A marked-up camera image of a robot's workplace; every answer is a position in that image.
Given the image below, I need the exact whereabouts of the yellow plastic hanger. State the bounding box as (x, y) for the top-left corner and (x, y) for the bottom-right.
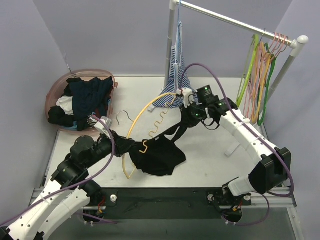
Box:
(116, 91), (183, 180)

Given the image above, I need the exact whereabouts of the black tank top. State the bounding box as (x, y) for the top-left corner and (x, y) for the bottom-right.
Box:
(128, 122), (188, 177)

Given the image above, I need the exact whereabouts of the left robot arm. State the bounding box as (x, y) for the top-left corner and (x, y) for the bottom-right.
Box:
(0, 134), (135, 240)

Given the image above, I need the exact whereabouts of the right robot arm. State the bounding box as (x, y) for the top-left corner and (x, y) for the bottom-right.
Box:
(176, 85), (293, 204)

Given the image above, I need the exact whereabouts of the blue striped tank top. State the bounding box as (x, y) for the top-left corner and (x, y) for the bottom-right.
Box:
(151, 38), (198, 109)

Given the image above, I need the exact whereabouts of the lime green hanger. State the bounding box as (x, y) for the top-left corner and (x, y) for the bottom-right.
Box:
(236, 34), (259, 107)

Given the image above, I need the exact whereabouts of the light blue hanger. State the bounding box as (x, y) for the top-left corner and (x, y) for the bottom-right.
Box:
(175, 2), (183, 65)

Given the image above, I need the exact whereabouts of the dark green hanger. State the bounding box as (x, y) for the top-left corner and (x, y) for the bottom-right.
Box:
(257, 43), (277, 127)

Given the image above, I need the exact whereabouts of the pink hanger bundle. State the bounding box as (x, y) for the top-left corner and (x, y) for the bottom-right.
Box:
(240, 33), (288, 121)

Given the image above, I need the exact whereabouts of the pile of dark clothes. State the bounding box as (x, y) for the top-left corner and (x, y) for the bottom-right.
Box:
(47, 76), (114, 132)

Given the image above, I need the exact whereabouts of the silver clothes rack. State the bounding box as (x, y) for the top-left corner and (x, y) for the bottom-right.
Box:
(147, 0), (310, 157)

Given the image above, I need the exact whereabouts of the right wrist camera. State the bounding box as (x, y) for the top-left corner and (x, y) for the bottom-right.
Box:
(176, 87), (196, 109)

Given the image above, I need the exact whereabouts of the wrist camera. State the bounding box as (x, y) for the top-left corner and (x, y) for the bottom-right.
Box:
(176, 87), (196, 109)
(90, 115), (113, 137)

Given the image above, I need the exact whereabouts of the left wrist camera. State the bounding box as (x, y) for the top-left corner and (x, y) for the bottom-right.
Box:
(90, 115), (113, 137)

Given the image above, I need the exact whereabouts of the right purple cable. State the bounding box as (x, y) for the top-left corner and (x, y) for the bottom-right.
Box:
(179, 62), (295, 227)

